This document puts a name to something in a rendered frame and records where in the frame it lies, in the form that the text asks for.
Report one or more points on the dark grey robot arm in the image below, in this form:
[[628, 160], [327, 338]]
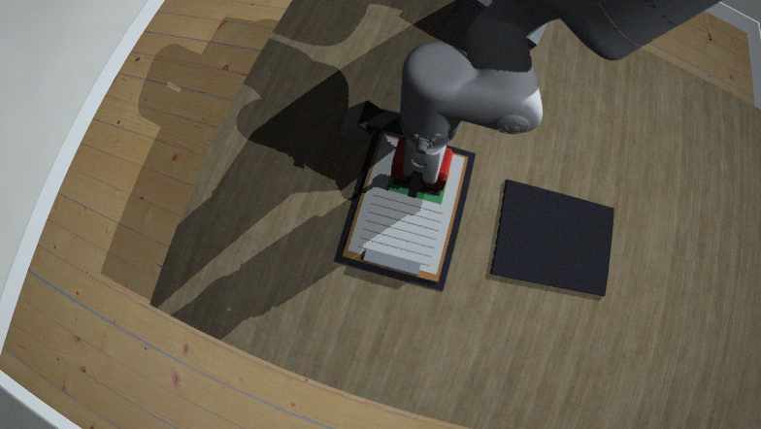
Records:
[[495, 85]]

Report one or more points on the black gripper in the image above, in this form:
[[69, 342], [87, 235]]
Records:
[[413, 161]]

